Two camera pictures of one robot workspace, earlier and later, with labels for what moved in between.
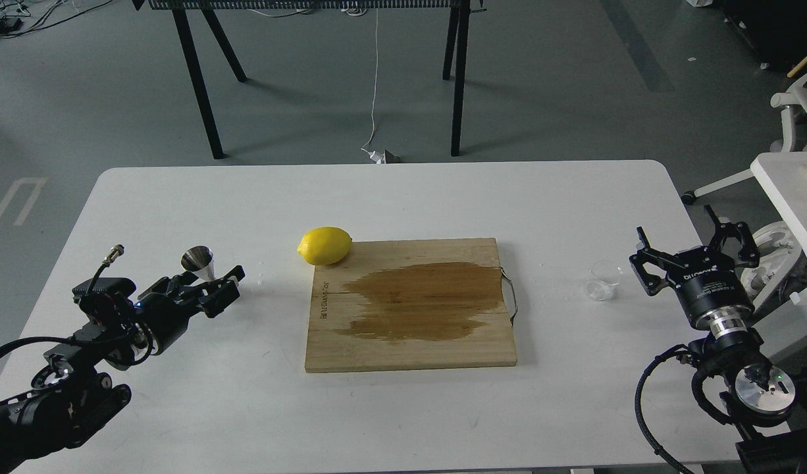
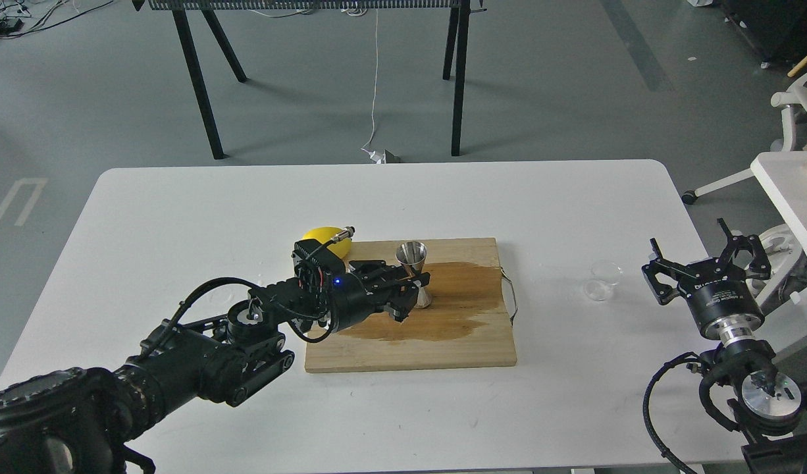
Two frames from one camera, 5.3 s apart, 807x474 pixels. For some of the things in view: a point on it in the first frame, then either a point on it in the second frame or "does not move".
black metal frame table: [455, 58] does not move
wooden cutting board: [406, 304] does not move
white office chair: [778, 245] does not move
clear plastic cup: [603, 280] does not move
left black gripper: [164, 310] → [353, 302]
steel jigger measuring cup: [199, 259] → [411, 255]
